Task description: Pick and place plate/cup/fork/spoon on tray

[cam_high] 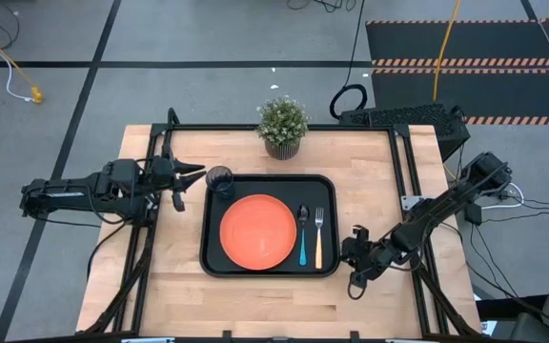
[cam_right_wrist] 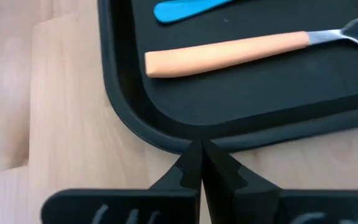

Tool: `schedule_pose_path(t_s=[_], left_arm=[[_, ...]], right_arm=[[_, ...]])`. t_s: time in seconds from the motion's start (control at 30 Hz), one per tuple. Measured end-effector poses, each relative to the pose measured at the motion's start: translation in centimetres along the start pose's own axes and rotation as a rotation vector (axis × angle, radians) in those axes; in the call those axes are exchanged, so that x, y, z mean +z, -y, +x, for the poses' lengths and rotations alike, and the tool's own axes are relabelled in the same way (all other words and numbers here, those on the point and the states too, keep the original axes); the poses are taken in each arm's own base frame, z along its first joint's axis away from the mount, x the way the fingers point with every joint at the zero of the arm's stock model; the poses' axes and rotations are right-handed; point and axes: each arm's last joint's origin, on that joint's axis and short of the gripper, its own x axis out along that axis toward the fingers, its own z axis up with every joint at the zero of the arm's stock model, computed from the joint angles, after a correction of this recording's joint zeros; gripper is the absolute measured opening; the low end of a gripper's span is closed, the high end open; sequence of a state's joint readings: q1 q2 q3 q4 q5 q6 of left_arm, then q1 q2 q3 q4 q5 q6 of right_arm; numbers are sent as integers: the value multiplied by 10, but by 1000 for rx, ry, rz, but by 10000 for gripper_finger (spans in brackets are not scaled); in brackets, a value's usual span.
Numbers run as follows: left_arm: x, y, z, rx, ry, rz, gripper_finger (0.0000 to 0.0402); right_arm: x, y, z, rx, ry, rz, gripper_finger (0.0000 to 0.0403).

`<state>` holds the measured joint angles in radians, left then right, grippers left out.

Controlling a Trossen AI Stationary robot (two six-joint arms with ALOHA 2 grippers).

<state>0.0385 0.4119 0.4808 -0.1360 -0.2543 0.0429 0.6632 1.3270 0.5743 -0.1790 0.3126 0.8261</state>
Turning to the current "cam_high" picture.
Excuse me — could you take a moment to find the white floor cable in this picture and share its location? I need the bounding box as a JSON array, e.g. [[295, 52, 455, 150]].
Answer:
[[0, 11, 35, 103]]

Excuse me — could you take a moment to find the blue faceted glass cup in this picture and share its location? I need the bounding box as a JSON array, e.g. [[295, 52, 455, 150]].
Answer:
[[205, 165, 235, 200]]

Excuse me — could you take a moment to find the yellow cable with yellow plug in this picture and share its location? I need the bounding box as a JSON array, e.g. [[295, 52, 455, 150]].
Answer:
[[0, 18, 45, 105]]

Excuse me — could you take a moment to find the fork with wooden handle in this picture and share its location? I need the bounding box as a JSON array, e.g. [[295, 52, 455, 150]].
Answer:
[[314, 206, 325, 271]]

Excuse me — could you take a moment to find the long yellow cable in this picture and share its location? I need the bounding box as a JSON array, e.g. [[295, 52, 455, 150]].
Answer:
[[432, 0, 463, 102]]

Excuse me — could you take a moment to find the potted plant in ribbed pot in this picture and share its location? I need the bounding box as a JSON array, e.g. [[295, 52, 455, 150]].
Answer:
[[254, 96, 310, 161]]

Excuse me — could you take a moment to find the black hazard-striped floor mat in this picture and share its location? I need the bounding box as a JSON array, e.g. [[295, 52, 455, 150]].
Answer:
[[365, 17, 549, 68], [371, 68, 549, 126]]

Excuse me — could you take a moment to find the orange round plate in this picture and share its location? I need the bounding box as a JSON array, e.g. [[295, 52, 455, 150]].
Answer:
[[218, 193, 298, 272]]

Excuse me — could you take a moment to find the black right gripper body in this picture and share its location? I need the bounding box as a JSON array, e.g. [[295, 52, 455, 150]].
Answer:
[[348, 224, 395, 290]]

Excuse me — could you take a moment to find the spoon with blue handle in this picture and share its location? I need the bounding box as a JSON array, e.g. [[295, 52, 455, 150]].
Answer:
[[296, 204, 310, 267]]

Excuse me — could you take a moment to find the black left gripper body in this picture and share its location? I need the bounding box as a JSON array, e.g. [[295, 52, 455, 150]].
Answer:
[[152, 142, 186, 213]]

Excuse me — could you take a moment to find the black metal table frame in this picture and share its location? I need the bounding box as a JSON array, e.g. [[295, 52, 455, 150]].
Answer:
[[76, 107, 483, 337]]

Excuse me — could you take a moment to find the black plastic tray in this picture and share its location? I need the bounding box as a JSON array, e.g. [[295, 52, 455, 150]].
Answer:
[[198, 173, 341, 279]]

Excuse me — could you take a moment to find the silver metal bracket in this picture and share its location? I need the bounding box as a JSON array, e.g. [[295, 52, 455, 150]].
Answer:
[[400, 194, 423, 211]]

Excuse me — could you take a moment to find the coiled black cable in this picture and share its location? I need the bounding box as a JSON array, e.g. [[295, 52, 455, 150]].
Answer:
[[329, 0, 369, 120]]

